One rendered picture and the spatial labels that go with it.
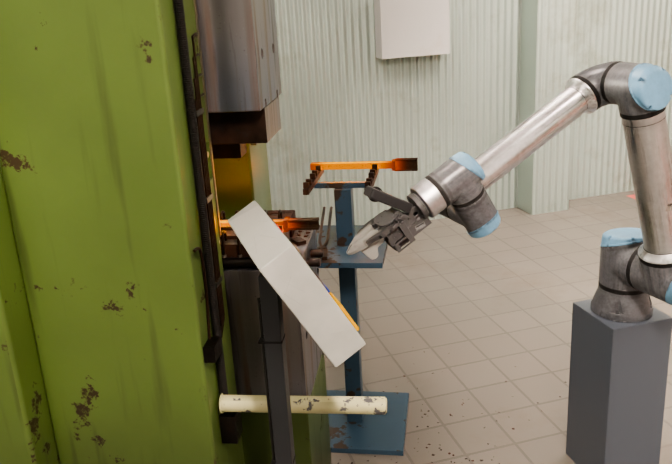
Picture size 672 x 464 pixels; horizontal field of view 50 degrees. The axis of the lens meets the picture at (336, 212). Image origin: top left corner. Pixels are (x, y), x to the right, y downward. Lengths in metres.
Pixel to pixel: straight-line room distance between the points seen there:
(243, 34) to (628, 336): 1.49
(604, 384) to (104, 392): 1.54
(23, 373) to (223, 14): 1.02
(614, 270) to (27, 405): 1.73
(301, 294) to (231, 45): 0.75
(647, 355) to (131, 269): 1.62
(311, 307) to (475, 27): 3.93
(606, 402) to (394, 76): 3.00
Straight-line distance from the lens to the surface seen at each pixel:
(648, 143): 2.11
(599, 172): 5.89
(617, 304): 2.47
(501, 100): 5.33
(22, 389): 2.00
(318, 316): 1.45
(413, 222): 1.75
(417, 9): 4.87
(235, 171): 2.38
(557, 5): 5.23
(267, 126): 1.97
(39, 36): 1.77
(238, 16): 1.88
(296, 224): 2.14
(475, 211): 1.79
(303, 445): 2.30
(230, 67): 1.90
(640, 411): 2.65
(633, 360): 2.53
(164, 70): 1.67
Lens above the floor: 1.67
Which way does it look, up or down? 17 degrees down
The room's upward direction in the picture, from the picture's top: 3 degrees counter-clockwise
